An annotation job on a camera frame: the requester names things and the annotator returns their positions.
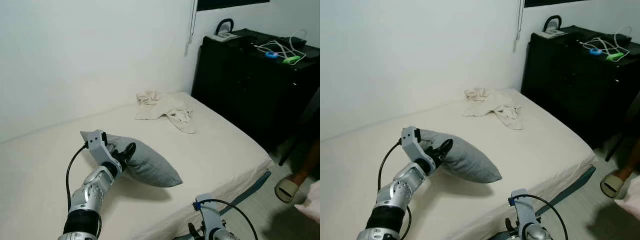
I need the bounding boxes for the grey pillow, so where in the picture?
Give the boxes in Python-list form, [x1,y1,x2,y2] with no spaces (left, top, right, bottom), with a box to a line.
[417,129,503,184]
[80,131,183,188]

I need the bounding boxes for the crumpled cream cloth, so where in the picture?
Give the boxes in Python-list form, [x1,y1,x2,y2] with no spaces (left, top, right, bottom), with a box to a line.
[135,91,197,134]
[462,87,524,131]

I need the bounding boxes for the cream bed mattress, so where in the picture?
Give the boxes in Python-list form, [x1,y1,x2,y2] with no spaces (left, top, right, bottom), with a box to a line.
[0,91,275,240]
[320,89,597,240]

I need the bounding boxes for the beige slipper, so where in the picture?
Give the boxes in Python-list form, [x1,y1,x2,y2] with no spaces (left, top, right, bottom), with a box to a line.
[274,175,301,204]
[600,169,627,199]

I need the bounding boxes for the person leg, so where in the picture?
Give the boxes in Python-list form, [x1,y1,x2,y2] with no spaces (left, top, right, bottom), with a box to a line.
[617,137,640,181]
[291,140,321,187]

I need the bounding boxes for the black dresser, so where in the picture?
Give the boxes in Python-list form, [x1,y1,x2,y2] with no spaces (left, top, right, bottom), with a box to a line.
[520,25,640,148]
[191,28,321,151]

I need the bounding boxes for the white blind wand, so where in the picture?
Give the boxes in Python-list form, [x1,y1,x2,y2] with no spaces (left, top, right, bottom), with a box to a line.
[513,0,525,53]
[186,0,198,56]

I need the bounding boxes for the white flat device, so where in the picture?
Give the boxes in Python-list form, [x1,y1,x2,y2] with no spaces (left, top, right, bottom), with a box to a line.
[533,28,566,39]
[207,31,241,42]

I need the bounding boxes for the dark window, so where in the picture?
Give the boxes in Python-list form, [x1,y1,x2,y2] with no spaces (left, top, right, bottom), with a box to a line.
[525,0,591,8]
[196,0,271,12]

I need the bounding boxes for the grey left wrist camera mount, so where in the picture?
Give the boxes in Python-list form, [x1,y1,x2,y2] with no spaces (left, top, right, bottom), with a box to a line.
[86,130,117,168]
[401,126,433,166]

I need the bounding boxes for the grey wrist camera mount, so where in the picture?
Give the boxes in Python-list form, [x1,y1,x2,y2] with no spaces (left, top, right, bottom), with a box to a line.
[86,130,117,168]
[509,188,537,231]
[401,126,433,166]
[195,194,223,236]

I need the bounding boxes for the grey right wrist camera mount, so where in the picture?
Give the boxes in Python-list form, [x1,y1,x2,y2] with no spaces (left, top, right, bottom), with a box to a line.
[509,188,537,231]
[195,194,223,236]

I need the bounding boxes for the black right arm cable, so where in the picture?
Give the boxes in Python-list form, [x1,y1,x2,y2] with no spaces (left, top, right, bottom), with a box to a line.
[200,198,258,240]
[515,194,569,240]

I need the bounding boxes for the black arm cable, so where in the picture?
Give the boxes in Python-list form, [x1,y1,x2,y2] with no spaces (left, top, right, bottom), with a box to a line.
[200,198,258,240]
[377,141,405,193]
[65,143,91,213]
[515,194,569,240]

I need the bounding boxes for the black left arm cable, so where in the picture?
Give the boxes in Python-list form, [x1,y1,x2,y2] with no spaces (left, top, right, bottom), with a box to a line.
[65,143,91,213]
[377,141,405,193]

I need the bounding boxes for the blue-grey bed frame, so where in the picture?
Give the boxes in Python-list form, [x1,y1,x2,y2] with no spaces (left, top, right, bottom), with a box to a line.
[535,166,597,218]
[219,170,272,217]

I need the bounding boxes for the black arched handle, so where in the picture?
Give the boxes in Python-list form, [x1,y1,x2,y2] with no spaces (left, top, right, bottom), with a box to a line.
[542,15,562,32]
[215,18,235,35]

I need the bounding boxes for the white charger cable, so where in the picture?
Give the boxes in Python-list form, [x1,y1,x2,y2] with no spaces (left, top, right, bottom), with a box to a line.
[580,25,633,61]
[254,29,308,63]

